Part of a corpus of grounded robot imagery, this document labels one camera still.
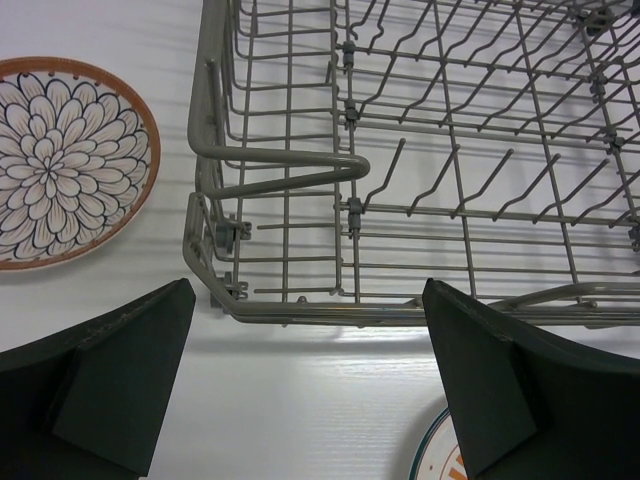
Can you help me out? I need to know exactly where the grey wire dish rack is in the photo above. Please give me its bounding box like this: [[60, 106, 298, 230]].
[[183, 1, 639, 329]]

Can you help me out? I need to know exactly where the left flower pattern plate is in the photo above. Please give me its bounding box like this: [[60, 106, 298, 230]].
[[1, 56, 161, 272]]

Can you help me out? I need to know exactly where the orange sunburst plate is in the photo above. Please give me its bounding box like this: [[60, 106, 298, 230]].
[[408, 407, 468, 480]]

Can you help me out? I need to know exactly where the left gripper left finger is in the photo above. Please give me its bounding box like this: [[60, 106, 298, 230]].
[[1, 278, 195, 479]]

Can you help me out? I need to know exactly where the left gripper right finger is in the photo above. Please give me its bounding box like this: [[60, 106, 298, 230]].
[[422, 279, 639, 479]]

